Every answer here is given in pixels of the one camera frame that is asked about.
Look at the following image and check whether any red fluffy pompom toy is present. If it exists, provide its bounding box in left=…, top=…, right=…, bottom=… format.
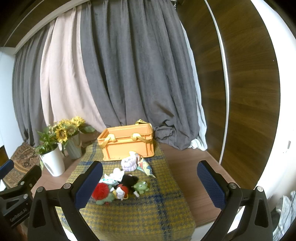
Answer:
left=92, top=183, right=115, bottom=205

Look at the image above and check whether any white cloth pink-eared plush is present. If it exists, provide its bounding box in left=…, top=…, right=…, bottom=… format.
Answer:
left=99, top=168, right=125, bottom=186

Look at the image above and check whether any green frog plush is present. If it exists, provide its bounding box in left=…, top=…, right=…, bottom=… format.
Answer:
left=133, top=181, right=149, bottom=194

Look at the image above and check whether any colourful patchwork cloth pouch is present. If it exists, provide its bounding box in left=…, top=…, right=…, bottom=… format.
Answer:
left=129, top=151, right=155, bottom=178

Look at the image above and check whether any patterned brown rug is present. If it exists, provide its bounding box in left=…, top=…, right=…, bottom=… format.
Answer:
left=3, top=143, right=40, bottom=188

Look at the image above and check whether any crumpled white cloth pile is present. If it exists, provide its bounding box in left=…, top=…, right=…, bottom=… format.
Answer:
left=271, top=191, right=295, bottom=240

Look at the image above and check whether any green leafy plant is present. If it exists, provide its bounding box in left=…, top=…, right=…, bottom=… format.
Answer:
left=35, top=125, right=58, bottom=155

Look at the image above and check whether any yellow sunflower bouquet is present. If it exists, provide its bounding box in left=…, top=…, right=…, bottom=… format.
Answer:
left=53, top=116, right=95, bottom=144

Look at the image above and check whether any grey ribbed flower vase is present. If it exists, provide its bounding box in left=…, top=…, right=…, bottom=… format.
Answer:
left=65, top=133, right=82, bottom=160

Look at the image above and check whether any black red mouse plush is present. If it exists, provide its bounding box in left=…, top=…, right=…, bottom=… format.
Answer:
left=110, top=174, right=139, bottom=201

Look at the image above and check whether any yellow blue plaid cloth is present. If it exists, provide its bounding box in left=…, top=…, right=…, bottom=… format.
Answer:
left=80, top=143, right=196, bottom=240

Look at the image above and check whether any beige curtain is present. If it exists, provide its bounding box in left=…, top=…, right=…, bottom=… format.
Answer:
left=40, top=5, right=106, bottom=132

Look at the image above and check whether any white sheer curtain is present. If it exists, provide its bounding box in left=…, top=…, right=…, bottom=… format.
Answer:
left=181, top=23, right=208, bottom=151

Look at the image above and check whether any lavender fuzzy scrunchie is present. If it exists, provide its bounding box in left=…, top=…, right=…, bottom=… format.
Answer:
left=121, top=155, right=137, bottom=172

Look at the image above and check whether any orange plastic crate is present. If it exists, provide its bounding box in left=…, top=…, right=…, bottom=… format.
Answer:
left=97, top=120, right=154, bottom=161

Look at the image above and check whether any dark wooden wardrobe door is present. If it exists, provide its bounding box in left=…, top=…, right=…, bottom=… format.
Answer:
left=177, top=1, right=280, bottom=189

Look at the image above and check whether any grey curtain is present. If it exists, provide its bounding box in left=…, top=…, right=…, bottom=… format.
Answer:
left=12, top=1, right=199, bottom=150

